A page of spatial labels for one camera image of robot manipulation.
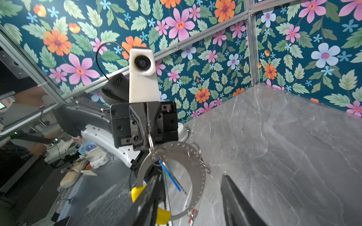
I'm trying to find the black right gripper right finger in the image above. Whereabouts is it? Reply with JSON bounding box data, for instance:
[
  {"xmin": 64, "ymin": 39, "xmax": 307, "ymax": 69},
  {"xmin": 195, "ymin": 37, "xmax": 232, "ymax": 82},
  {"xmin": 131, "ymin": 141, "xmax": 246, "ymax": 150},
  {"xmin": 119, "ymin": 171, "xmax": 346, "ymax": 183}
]
[{"xmin": 221, "ymin": 175, "xmax": 267, "ymax": 226}]

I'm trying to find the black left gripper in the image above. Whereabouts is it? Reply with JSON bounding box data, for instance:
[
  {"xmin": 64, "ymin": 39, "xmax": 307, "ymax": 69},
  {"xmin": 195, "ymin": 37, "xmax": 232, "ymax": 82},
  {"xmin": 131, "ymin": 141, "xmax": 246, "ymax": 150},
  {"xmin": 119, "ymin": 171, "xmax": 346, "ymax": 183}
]
[{"xmin": 110, "ymin": 101, "xmax": 178, "ymax": 151}]

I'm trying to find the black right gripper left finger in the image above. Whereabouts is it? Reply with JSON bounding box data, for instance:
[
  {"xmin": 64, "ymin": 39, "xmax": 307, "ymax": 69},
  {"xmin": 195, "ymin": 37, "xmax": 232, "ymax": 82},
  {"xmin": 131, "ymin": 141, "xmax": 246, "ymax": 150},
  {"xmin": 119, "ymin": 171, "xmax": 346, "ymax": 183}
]
[{"xmin": 117, "ymin": 176, "xmax": 160, "ymax": 226}]

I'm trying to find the yellow capped key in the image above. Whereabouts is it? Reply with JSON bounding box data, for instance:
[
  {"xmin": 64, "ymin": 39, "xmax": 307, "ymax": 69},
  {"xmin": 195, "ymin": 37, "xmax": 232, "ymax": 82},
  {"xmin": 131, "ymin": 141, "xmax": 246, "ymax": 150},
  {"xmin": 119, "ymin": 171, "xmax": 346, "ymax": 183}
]
[{"xmin": 130, "ymin": 182, "xmax": 171, "ymax": 226}]

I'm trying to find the red capped key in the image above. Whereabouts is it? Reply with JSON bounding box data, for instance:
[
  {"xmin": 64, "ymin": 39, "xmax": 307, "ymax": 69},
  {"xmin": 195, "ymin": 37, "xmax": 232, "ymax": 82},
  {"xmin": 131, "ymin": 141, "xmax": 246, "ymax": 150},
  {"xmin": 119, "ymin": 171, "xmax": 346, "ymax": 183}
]
[{"xmin": 187, "ymin": 209, "xmax": 198, "ymax": 226}]

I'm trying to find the silver metal keyring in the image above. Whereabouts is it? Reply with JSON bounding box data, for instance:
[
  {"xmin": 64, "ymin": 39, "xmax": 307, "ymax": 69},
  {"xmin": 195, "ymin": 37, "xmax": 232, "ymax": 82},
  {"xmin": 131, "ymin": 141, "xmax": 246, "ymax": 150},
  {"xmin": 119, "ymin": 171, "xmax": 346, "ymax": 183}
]
[{"xmin": 135, "ymin": 132, "xmax": 213, "ymax": 221}]

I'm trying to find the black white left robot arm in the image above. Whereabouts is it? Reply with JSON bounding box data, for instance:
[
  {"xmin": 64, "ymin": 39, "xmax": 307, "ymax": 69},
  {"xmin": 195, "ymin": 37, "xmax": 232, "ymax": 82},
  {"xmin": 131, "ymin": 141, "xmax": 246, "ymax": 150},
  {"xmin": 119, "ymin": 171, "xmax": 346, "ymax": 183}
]
[{"xmin": 54, "ymin": 73, "xmax": 179, "ymax": 170}]

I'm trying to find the white alarm clock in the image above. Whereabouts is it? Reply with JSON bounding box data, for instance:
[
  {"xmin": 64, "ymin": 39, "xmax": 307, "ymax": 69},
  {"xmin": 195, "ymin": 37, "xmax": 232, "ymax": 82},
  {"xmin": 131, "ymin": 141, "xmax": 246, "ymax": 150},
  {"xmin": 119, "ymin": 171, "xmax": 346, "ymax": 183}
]
[{"xmin": 178, "ymin": 122, "xmax": 189, "ymax": 142}]

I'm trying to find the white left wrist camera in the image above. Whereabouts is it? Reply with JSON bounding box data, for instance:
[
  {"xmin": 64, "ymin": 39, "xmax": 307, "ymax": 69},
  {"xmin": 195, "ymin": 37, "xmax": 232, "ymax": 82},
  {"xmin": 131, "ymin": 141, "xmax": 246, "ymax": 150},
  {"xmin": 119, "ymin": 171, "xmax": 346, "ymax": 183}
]
[{"xmin": 129, "ymin": 47, "xmax": 161, "ymax": 104}]

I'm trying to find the left camera black cable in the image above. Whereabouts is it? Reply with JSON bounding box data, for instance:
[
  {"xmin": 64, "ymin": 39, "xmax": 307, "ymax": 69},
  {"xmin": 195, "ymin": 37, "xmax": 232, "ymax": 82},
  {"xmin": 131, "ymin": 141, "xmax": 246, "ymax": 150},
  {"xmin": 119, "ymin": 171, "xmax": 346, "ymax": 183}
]
[{"xmin": 95, "ymin": 41, "xmax": 131, "ymax": 81}]

